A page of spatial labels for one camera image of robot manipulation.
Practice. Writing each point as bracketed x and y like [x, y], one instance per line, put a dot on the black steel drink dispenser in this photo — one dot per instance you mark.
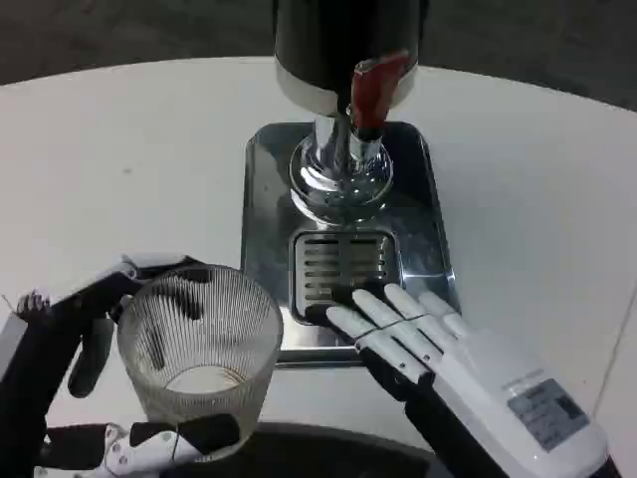
[318, 45]

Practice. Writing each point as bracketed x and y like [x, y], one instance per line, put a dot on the clear ribbed glass cup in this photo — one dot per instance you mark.
[199, 348]

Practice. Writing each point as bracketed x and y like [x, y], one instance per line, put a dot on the steel drip tray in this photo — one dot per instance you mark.
[266, 209]

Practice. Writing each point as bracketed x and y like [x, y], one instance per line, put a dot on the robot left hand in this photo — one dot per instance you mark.
[84, 294]

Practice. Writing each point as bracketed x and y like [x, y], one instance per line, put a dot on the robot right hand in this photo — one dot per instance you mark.
[478, 378]

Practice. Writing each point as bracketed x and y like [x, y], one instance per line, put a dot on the slotted steel drip grid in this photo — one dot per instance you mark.
[323, 269]

